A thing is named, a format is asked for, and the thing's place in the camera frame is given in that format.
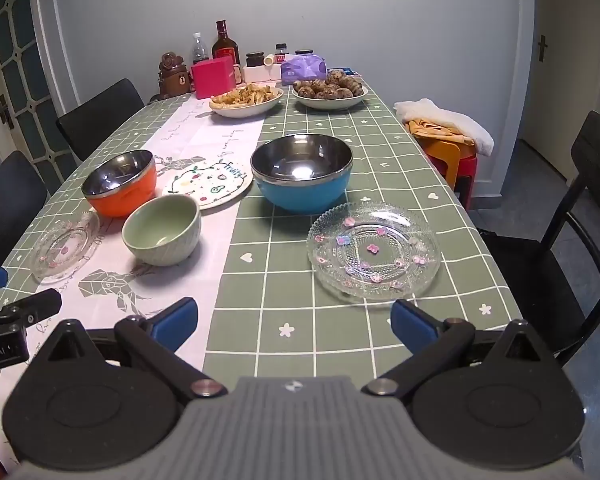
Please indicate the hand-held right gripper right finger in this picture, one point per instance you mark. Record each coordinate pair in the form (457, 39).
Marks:
(412, 325)

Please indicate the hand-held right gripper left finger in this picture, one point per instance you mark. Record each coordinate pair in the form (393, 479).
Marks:
(172, 322)

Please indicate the small clear glass plate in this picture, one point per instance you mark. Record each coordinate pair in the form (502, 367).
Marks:
(62, 250)

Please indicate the green ceramic bowl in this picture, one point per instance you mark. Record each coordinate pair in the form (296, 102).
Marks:
(165, 251)

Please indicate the large flowered glass plate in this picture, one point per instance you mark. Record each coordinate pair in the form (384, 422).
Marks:
(375, 252)

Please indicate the orange steel-lined bowl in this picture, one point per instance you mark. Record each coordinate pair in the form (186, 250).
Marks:
(125, 200)

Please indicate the painted white fruit plate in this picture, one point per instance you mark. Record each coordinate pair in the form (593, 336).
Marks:
(215, 180)

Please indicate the blue steel-lined bowl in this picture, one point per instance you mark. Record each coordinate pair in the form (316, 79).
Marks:
(300, 196)

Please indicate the white printed table runner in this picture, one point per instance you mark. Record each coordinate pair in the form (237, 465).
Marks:
(205, 272)

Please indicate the black chair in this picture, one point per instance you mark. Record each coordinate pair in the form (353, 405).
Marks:
(7, 200)
(592, 145)
(100, 115)

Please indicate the red plastic stool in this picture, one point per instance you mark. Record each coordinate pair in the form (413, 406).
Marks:
(467, 175)

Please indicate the orange folded cloth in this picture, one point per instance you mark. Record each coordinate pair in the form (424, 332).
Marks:
(430, 127)

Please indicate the white towel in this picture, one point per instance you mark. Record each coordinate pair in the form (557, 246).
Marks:
(460, 122)

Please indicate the glass panel door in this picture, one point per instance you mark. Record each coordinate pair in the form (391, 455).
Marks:
(25, 60)

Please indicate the white dish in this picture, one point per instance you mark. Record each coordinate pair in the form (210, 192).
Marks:
(245, 110)
(330, 103)

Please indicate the pile of fried snacks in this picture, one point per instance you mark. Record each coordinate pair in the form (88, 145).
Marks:
(245, 95)

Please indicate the brown bear figurine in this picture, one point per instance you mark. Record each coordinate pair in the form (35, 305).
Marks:
(174, 77)

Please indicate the pink box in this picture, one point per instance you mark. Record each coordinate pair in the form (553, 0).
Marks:
(212, 77)

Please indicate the bowl of brown round food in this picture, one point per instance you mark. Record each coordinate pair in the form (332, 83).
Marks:
(327, 87)

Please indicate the blue packet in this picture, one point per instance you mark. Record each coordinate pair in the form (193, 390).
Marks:
(351, 71)

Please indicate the white box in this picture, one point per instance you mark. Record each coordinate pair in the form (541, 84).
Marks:
(260, 74)

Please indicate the cream door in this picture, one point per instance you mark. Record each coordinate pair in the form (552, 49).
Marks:
(565, 100)

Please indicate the clear plastic water bottle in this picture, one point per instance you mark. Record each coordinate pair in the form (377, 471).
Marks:
(199, 50)

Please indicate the dark glass jar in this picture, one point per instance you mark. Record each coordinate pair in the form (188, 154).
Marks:
(255, 60)

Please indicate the purple tissue pack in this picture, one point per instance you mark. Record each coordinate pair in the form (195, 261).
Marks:
(305, 70)

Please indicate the small white bottle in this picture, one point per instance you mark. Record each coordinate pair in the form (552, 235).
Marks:
(269, 60)

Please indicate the dark liquor bottle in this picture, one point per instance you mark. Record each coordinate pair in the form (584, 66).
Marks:
(225, 47)

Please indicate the small red label jar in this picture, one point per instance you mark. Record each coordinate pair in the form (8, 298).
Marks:
(280, 55)

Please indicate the jar with dark lid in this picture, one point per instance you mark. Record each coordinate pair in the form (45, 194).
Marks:
(304, 52)

